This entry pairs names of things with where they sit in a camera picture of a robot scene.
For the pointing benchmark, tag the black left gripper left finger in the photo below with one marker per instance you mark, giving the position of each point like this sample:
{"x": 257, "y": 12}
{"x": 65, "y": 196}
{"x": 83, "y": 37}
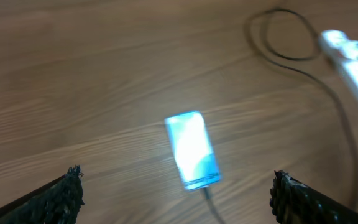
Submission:
{"x": 58, "y": 201}

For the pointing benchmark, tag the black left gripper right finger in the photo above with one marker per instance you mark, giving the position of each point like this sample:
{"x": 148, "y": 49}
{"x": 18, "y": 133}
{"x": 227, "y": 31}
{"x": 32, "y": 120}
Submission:
{"x": 293, "y": 202}

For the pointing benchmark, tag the blue Samsung Galaxy smartphone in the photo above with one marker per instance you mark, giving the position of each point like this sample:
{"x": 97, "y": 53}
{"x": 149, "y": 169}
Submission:
{"x": 192, "y": 150}

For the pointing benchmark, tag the white charger plug adapter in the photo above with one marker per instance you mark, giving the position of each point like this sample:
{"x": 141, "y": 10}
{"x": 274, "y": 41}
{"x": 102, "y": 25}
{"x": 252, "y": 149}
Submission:
{"x": 350, "y": 49}

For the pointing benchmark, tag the white power strip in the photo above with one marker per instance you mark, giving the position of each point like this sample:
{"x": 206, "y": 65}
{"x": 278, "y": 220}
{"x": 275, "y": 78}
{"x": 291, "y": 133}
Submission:
{"x": 330, "y": 42}

